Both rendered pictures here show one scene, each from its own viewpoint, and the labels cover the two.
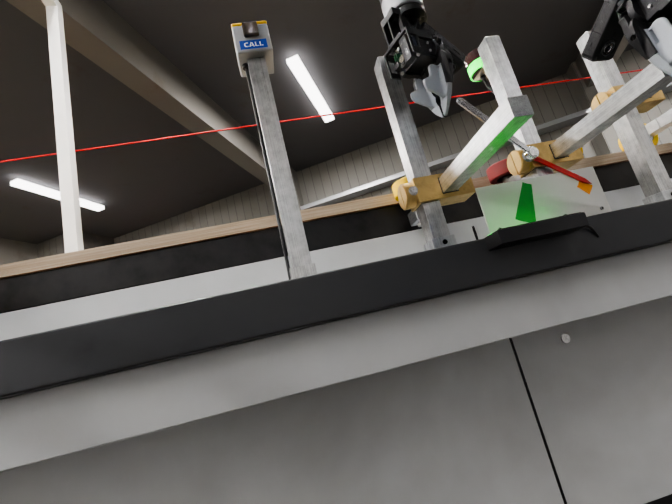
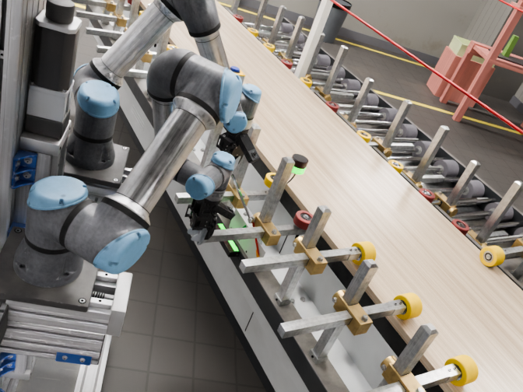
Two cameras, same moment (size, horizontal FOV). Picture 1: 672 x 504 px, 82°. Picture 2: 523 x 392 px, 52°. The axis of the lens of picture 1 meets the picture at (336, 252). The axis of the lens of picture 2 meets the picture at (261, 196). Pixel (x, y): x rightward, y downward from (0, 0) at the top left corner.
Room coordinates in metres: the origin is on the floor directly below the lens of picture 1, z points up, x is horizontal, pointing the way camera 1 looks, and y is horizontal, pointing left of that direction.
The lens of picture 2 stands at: (-0.10, -1.84, 1.98)
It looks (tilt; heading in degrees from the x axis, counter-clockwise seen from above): 32 degrees down; 60
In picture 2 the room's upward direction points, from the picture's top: 21 degrees clockwise
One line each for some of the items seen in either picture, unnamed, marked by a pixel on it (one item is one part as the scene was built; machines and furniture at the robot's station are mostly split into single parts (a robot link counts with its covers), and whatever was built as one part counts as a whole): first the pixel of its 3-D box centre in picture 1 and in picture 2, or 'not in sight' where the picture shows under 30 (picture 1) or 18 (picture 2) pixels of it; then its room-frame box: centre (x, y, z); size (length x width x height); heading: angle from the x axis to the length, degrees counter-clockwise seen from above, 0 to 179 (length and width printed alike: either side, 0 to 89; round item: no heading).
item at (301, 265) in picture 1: (277, 164); (215, 133); (0.66, 0.07, 0.92); 0.05 x 0.04 x 0.45; 100
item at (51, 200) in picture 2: not in sight; (58, 210); (-0.01, -0.87, 1.20); 0.13 x 0.12 x 0.14; 138
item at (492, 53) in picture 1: (523, 134); (267, 211); (0.75, -0.44, 0.90); 0.03 x 0.03 x 0.48; 10
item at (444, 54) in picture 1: (439, 65); not in sight; (0.62, -0.26, 1.02); 0.05 x 0.02 x 0.09; 30
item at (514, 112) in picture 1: (453, 180); (226, 197); (0.67, -0.24, 0.82); 0.43 x 0.03 x 0.04; 10
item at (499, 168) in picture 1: (509, 184); (301, 227); (0.91, -0.45, 0.85); 0.08 x 0.08 x 0.11
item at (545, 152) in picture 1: (542, 158); (265, 228); (0.76, -0.46, 0.84); 0.13 x 0.06 x 0.05; 100
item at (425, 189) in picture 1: (434, 191); (235, 193); (0.71, -0.21, 0.82); 0.13 x 0.06 x 0.05; 100
